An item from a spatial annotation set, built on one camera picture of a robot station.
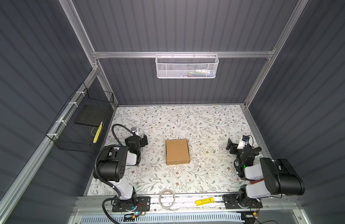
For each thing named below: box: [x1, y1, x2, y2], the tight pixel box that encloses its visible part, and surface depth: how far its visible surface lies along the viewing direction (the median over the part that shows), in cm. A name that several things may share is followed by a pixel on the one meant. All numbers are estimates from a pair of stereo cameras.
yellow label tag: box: [195, 196, 215, 206], surface depth 75 cm
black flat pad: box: [74, 102, 110, 128], surface depth 78 cm
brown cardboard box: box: [165, 139, 191, 166], surface depth 90 cm
